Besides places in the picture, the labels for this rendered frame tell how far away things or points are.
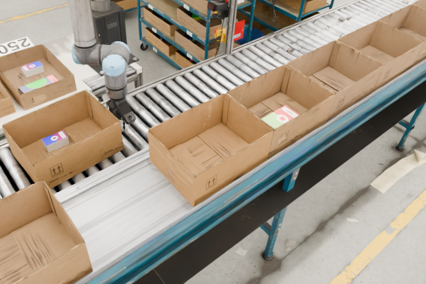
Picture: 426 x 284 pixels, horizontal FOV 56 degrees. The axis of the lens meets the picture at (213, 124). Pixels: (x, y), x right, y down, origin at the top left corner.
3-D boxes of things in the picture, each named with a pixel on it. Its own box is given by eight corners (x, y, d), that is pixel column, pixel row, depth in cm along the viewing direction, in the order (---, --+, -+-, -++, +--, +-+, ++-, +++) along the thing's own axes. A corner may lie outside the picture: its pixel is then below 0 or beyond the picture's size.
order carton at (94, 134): (90, 116, 198) (85, 89, 186) (124, 149, 183) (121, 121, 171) (11, 153, 176) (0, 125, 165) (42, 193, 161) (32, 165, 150)
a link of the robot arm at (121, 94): (131, 86, 169) (110, 94, 164) (132, 95, 172) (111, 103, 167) (120, 76, 174) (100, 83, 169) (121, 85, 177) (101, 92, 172)
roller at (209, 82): (197, 72, 240) (197, 65, 237) (257, 118, 212) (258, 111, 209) (190, 75, 238) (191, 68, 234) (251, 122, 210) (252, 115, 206)
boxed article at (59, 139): (43, 146, 180) (41, 139, 177) (64, 137, 185) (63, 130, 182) (49, 153, 177) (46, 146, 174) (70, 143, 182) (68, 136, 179)
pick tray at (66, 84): (45, 58, 232) (42, 43, 226) (77, 90, 212) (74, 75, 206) (-5, 75, 218) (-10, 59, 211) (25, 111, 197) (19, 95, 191)
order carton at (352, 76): (327, 66, 221) (335, 38, 210) (373, 92, 205) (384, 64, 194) (279, 91, 201) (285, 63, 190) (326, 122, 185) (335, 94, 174)
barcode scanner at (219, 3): (204, 16, 231) (207, -1, 225) (219, 14, 238) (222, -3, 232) (212, 21, 228) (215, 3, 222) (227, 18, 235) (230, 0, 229)
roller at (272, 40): (271, 41, 273) (272, 34, 270) (331, 77, 245) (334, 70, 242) (265, 43, 271) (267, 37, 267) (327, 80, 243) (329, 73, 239)
